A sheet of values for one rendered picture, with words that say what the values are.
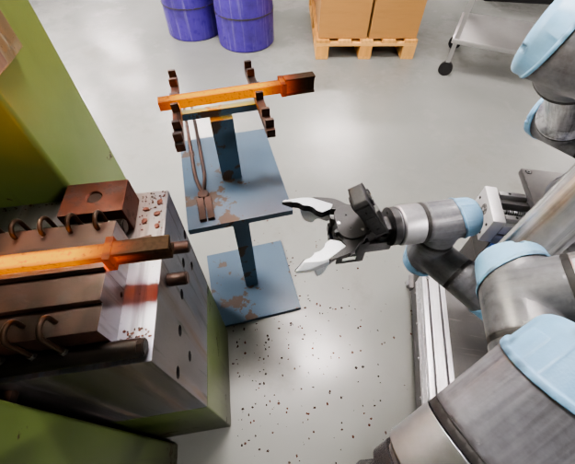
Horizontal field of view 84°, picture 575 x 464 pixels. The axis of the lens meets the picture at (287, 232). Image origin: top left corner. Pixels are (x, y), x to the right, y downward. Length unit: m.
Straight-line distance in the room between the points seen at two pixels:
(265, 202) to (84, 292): 0.55
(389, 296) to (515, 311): 1.31
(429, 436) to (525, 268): 0.21
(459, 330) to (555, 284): 1.10
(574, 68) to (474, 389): 0.45
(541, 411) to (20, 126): 0.79
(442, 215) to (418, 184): 1.59
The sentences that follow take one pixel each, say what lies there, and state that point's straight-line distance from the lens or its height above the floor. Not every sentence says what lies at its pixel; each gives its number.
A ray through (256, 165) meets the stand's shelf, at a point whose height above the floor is 0.74.
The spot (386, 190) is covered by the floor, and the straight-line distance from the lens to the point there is 2.11.
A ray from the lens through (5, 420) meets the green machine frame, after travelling 0.67.
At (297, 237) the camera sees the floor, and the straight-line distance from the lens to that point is 1.78.
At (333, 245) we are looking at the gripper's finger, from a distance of 0.54.
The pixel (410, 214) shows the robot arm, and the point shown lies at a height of 1.02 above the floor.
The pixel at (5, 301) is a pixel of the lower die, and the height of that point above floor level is 0.99.
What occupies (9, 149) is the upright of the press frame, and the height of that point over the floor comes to 1.05.
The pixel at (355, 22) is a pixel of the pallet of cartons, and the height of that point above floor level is 0.30.
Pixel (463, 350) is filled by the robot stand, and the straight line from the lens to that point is 1.45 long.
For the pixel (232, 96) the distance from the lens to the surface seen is 0.89.
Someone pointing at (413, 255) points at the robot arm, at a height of 0.88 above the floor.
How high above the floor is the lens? 1.44
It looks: 53 degrees down
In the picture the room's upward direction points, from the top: straight up
